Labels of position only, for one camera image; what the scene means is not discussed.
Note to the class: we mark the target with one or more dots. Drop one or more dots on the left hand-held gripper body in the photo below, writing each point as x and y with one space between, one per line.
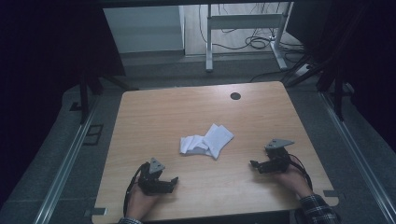
152 183

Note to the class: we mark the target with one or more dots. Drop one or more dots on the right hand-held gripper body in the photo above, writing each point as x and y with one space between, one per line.
277 158

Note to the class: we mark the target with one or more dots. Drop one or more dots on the person's left hand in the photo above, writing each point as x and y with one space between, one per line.
140 202

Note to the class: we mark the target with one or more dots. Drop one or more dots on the person's right hand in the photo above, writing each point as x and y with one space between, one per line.
294 182

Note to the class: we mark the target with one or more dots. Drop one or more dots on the black round table grommet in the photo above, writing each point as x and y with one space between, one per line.
235 96

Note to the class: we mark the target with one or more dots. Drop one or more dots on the black metal stand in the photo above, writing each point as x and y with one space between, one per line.
338 93
84 96

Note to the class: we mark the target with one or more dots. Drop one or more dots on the white power strip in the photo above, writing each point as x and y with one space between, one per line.
303 70

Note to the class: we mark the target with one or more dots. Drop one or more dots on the dark curtain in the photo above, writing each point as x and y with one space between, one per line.
358 46
46 46

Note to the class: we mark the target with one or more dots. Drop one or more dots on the white panel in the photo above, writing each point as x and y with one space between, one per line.
143 29

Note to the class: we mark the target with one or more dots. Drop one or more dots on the grey metal table bracket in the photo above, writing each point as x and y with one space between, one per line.
95 212
333 193

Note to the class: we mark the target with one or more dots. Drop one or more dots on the black square floor frame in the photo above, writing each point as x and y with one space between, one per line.
93 134

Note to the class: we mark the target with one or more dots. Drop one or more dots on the aluminium floor rail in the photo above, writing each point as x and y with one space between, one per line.
62 174
358 155

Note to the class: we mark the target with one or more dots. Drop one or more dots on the white metal desk frame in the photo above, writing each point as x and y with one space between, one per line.
246 21

